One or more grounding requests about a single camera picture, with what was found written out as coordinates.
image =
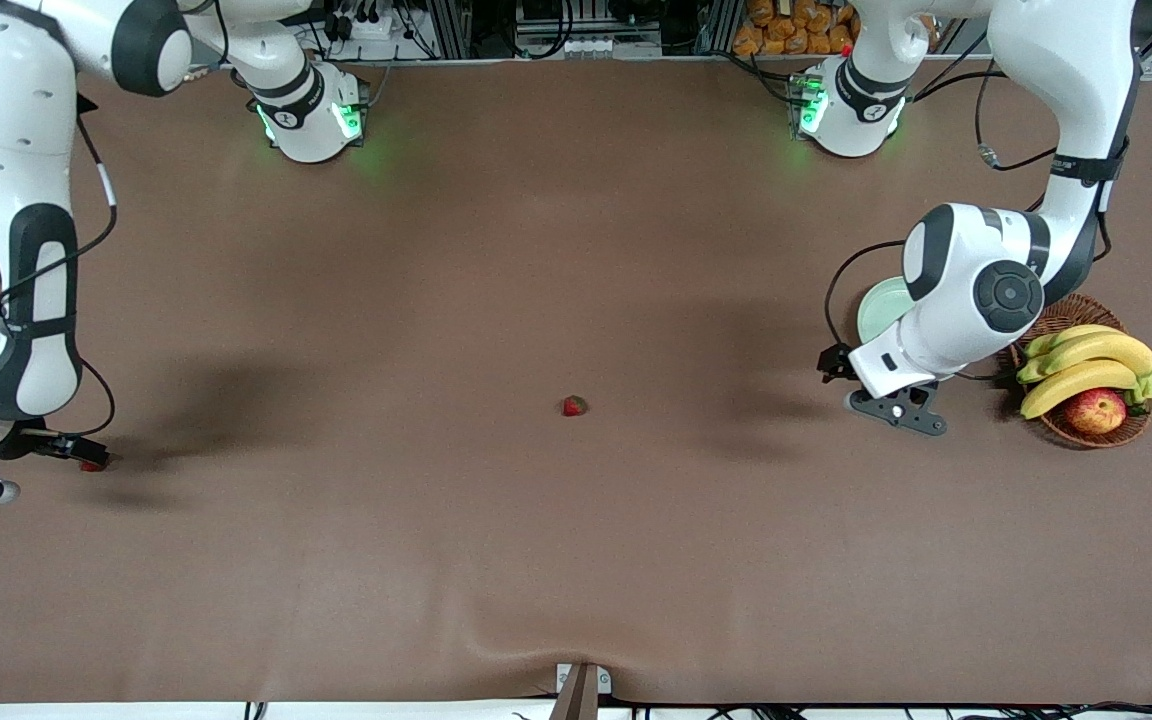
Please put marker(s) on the long yellow banana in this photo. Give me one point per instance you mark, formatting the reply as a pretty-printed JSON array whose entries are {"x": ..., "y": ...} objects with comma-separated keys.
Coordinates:
[{"x": 1101, "y": 352}]

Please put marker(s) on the metal table clamp bracket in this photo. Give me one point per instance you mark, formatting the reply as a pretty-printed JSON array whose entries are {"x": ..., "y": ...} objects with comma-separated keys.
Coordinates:
[{"x": 576, "y": 700}]

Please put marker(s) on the brown wicker basket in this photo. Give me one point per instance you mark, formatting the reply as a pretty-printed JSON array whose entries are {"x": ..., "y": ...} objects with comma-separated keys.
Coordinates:
[{"x": 1066, "y": 310}]

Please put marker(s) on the black box device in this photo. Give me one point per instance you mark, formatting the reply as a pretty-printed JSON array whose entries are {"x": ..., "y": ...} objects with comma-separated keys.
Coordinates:
[{"x": 546, "y": 12}]

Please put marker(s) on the elongated red strawberry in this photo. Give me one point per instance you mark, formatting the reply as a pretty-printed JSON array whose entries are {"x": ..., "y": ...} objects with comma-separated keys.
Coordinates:
[{"x": 94, "y": 465}]

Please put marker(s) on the long white socket bar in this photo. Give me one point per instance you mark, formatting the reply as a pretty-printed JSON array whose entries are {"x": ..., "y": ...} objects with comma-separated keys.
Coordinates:
[{"x": 586, "y": 47}]

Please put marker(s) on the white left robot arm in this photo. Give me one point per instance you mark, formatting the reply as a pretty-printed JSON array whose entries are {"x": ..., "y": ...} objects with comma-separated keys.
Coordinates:
[{"x": 1066, "y": 80}]

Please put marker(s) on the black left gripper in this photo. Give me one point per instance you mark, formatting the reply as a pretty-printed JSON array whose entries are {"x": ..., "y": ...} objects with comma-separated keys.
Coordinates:
[{"x": 833, "y": 363}]

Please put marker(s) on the large table cover mat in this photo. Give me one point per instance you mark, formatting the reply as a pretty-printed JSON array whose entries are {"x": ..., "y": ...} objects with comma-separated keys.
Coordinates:
[{"x": 576, "y": 250}]

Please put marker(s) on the red yellow apple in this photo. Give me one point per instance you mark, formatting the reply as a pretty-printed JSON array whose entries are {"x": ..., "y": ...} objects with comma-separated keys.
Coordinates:
[{"x": 1096, "y": 412}]

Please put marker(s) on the light green round plate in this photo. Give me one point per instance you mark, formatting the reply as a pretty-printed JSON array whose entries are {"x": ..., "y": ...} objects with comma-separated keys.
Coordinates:
[{"x": 881, "y": 310}]

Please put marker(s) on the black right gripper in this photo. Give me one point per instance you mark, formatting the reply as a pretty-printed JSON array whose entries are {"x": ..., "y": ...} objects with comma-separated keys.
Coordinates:
[{"x": 39, "y": 441}]

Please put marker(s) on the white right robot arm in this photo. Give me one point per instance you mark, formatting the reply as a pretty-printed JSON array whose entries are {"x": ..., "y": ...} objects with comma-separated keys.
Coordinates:
[{"x": 6, "y": 120}]

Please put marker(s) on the small greenish yellow banana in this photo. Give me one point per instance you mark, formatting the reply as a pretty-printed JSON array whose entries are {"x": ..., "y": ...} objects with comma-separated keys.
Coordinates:
[{"x": 1071, "y": 336}]

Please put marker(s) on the white power strip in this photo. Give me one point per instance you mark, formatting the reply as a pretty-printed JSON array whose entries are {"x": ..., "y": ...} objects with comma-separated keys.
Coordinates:
[{"x": 371, "y": 28}]

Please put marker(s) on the orange bread bag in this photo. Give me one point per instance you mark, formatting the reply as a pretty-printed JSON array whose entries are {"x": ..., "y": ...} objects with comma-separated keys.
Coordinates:
[{"x": 786, "y": 30}]

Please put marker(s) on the conical red strawberry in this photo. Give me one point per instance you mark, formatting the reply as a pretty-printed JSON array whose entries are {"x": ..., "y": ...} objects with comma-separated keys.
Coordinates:
[{"x": 574, "y": 405}]

